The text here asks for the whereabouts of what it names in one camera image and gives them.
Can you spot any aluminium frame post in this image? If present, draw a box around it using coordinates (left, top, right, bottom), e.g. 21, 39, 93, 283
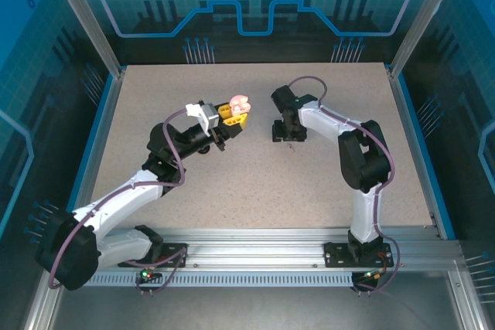
43, 0, 128, 78
387, 0, 468, 79

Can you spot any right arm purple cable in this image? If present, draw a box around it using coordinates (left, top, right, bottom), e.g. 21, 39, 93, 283
288, 75, 401, 297

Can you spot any slotted grey cable duct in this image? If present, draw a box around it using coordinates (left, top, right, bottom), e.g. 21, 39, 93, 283
90, 270, 452, 289

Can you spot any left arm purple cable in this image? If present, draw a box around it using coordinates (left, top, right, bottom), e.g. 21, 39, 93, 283
48, 109, 191, 297

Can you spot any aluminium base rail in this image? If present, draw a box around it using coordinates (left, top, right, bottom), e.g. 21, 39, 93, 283
96, 226, 465, 274

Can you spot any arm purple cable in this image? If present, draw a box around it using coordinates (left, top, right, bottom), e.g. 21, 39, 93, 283
288, 75, 401, 297
48, 109, 191, 297

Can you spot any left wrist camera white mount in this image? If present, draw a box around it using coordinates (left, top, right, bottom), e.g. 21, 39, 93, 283
184, 100, 220, 138

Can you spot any pink earbud charging case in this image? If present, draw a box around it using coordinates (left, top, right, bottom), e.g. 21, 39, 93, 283
228, 94, 252, 115

